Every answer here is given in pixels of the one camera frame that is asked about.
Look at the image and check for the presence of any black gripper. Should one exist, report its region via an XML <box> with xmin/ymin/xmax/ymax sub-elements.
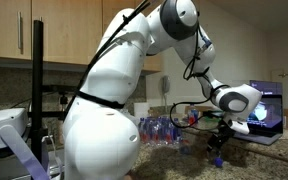
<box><xmin>206</xmin><ymin>119</ymin><xmax>237</xmax><ymax>157</ymax></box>

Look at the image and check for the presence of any clear Fiji water bottle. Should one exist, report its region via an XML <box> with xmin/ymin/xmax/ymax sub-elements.
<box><xmin>178</xmin><ymin>141</ymin><xmax>194</xmax><ymax>156</ymax></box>
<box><xmin>187</xmin><ymin>103</ymin><xmax>200</xmax><ymax>127</ymax></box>
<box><xmin>205</xmin><ymin>146</ymin><xmax>225</xmax><ymax>169</ymax></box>

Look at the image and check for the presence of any plastic-wrapped water bottle pack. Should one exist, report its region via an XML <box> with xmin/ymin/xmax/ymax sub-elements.
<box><xmin>137</xmin><ymin>115</ymin><xmax>182</xmax><ymax>145</ymax></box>

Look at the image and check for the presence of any grey laptop computer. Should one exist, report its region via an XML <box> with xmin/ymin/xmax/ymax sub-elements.
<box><xmin>233</xmin><ymin>94</ymin><xmax>284</xmax><ymax>146</ymax></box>

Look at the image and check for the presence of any flat computer monitor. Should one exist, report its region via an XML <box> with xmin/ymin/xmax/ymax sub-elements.
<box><xmin>249</xmin><ymin>79</ymin><xmax>283</xmax><ymax>98</ymax></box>

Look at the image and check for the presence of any white door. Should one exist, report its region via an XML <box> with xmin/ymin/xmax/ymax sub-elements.
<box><xmin>271</xmin><ymin>68</ymin><xmax>288</xmax><ymax>109</ymax></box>

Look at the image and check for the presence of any black stand pole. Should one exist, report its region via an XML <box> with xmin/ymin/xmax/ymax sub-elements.
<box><xmin>30</xmin><ymin>19</ymin><xmax>46</xmax><ymax>164</ymax></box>

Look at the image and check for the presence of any white VR headset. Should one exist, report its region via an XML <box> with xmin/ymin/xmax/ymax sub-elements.
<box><xmin>0</xmin><ymin>107</ymin><xmax>65</xmax><ymax>180</ymax></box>

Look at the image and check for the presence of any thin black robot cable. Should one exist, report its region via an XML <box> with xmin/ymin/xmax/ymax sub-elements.
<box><xmin>169</xmin><ymin>26</ymin><xmax>233</xmax><ymax>132</ymax></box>

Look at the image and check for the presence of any black velcro strap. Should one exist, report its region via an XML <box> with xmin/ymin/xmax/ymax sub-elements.
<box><xmin>75</xmin><ymin>90</ymin><xmax>126</xmax><ymax>110</ymax></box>
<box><xmin>192</xmin><ymin>67</ymin><xmax>212</xmax><ymax>79</ymax></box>

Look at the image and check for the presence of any grey wall phone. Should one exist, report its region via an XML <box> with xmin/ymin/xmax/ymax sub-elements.
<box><xmin>161</xmin><ymin>75</ymin><xmax>172</xmax><ymax>95</ymax></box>

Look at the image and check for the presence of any thick black robot hose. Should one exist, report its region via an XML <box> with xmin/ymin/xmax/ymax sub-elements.
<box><xmin>62</xmin><ymin>0</ymin><xmax>152</xmax><ymax>123</ymax></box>

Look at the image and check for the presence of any silver cabinet handle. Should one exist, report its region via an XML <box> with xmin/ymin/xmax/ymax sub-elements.
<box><xmin>17</xmin><ymin>11</ymin><xmax>23</xmax><ymax>51</ymax></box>

